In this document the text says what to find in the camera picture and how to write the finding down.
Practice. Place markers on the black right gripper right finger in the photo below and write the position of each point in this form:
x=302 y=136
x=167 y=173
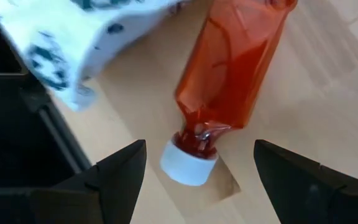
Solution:
x=306 y=193

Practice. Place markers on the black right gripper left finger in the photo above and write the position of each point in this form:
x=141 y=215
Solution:
x=110 y=186

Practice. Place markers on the black plastic bin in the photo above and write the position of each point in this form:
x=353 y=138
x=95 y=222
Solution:
x=8 y=124

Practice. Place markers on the orange bottle with white cap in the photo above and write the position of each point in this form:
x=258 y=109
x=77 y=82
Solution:
x=228 y=68

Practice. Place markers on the white box with blue print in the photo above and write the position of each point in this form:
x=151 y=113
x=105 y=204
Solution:
x=82 y=37

